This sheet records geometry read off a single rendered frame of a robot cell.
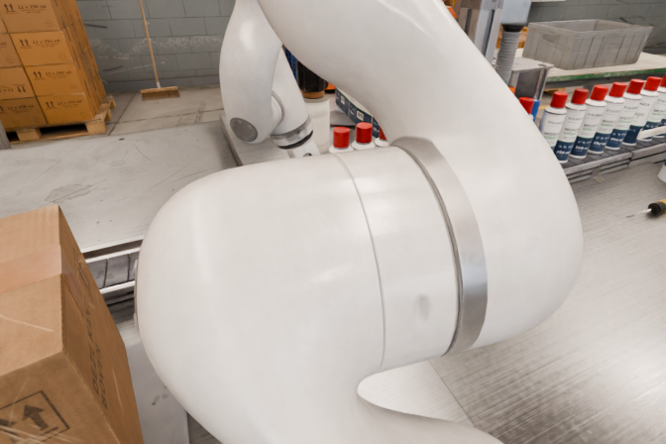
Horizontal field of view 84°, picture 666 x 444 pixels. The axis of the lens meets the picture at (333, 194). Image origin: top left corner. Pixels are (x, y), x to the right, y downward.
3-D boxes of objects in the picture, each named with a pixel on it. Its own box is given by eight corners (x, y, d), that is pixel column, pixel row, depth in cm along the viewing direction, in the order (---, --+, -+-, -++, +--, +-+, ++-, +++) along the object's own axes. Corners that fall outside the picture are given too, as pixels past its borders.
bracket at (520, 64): (519, 59, 103) (520, 55, 103) (554, 68, 95) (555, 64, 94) (482, 63, 99) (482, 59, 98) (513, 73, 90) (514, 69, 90)
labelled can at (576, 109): (555, 155, 110) (580, 85, 99) (571, 163, 106) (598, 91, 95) (542, 158, 108) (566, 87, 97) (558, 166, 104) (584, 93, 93)
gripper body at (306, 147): (319, 132, 66) (338, 178, 73) (300, 113, 74) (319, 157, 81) (281, 151, 65) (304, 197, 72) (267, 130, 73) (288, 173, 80)
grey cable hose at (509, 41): (489, 126, 78) (514, 15, 67) (500, 132, 75) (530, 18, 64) (475, 128, 77) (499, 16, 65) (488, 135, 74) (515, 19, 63)
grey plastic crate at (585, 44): (586, 52, 273) (597, 19, 261) (638, 63, 241) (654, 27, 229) (518, 57, 257) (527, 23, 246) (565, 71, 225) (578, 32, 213)
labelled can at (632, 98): (607, 143, 118) (634, 76, 107) (622, 149, 114) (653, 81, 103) (595, 145, 116) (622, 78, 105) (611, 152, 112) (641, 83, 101)
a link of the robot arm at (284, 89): (295, 136, 63) (315, 106, 69) (263, 62, 55) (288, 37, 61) (257, 139, 67) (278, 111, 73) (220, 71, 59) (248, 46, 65)
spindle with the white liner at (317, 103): (323, 150, 113) (322, 46, 97) (335, 163, 106) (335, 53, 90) (295, 156, 110) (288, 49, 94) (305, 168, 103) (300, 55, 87)
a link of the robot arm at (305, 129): (316, 119, 65) (322, 134, 67) (300, 104, 72) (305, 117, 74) (274, 142, 64) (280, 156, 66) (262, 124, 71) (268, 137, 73)
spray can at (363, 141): (365, 199, 89) (369, 119, 79) (375, 211, 85) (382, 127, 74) (345, 204, 88) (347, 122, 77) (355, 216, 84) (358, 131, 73)
